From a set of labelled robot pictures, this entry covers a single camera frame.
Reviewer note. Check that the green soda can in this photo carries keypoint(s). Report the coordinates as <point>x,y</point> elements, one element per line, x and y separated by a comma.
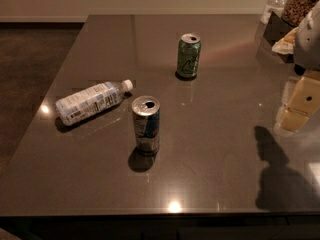
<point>189,48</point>

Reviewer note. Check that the jar of snacks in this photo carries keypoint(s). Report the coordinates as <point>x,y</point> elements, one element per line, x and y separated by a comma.
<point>295,10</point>

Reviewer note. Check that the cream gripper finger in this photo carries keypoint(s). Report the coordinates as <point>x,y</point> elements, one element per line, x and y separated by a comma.
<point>300,100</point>

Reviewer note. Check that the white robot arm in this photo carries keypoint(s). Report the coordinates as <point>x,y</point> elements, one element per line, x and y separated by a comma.
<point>307,45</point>

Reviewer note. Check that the clear plastic water bottle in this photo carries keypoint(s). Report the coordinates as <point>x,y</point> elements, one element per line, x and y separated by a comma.
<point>91,101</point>

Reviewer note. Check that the redbull can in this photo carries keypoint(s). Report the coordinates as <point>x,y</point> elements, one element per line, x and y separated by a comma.
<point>146,120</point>

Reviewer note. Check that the snack bag on rack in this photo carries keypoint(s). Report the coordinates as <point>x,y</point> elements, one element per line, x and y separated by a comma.
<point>285,45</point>

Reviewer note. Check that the clear bottle at back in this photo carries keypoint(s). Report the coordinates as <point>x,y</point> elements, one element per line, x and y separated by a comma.
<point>272,6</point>

